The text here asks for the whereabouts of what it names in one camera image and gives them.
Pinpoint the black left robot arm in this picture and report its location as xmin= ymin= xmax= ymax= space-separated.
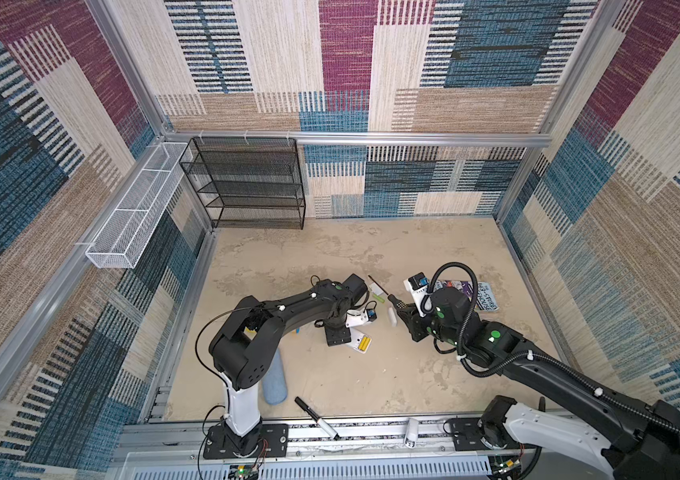
xmin=208 ymin=274 xmax=369 ymax=454

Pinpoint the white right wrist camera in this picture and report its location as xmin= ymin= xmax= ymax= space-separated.
xmin=403 ymin=272 xmax=429 ymax=317

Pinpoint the white cylinder on rail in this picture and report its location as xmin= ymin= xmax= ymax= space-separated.
xmin=404 ymin=417 xmax=420 ymax=449

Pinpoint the black marker pen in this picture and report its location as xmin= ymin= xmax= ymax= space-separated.
xmin=294 ymin=396 xmax=341 ymax=441

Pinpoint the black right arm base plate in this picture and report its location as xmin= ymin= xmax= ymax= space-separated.
xmin=442 ymin=417 xmax=522 ymax=451

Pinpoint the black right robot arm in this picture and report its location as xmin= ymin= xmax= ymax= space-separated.
xmin=393 ymin=288 xmax=680 ymax=479

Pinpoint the white battery cover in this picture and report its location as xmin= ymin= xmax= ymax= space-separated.
xmin=370 ymin=282 xmax=387 ymax=299
xmin=387 ymin=306 xmax=398 ymax=327

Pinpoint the colourful magazine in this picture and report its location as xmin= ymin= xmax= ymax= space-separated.
xmin=435 ymin=280 xmax=499 ymax=312

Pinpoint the black yellow screwdriver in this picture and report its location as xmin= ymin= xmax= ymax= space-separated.
xmin=368 ymin=275 xmax=406 ymax=311

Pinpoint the black corrugated cable conduit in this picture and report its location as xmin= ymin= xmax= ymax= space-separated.
xmin=423 ymin=261 xmax=680 ymax=460

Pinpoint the blue grey glasses case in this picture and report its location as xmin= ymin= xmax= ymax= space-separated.
xmin=262 ymin=350 xmax=288 ymax=405

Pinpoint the white air conditioner remote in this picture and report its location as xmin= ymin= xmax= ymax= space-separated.
xmin=347 ymin=330 xmax=371 ymax=354

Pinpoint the aluminium front rail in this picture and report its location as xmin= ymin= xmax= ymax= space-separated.
xmin=117 ymin=410 xmax=617 ymax=463

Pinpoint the black wire mesh shelf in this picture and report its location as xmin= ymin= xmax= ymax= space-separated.
xmin=179 ymin=137 xmax=307 ymax=229

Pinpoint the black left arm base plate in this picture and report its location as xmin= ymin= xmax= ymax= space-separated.
xmin=201 ymin=422 xmax=289 ymax=460

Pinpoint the white wire mesh basket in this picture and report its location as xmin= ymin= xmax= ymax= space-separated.
xmin=86 ymin=142 xmax=188 ymax=269

